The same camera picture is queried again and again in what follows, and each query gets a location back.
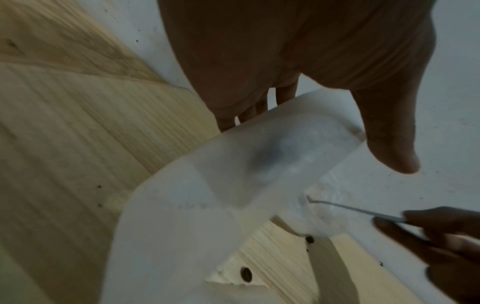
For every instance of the person's left hand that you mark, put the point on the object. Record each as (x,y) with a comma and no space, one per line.
(281,38)

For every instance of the person's right hand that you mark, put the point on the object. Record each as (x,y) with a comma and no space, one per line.
(457,255)

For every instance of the metal spoon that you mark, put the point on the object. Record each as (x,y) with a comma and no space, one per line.
(356,210)

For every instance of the clear zip plastic bag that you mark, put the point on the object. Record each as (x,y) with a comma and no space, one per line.
(168,237)

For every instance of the translucent plastic bowl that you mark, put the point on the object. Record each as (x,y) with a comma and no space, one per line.
(330,216)

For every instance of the plywood board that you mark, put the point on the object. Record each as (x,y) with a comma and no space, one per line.
(56,35)

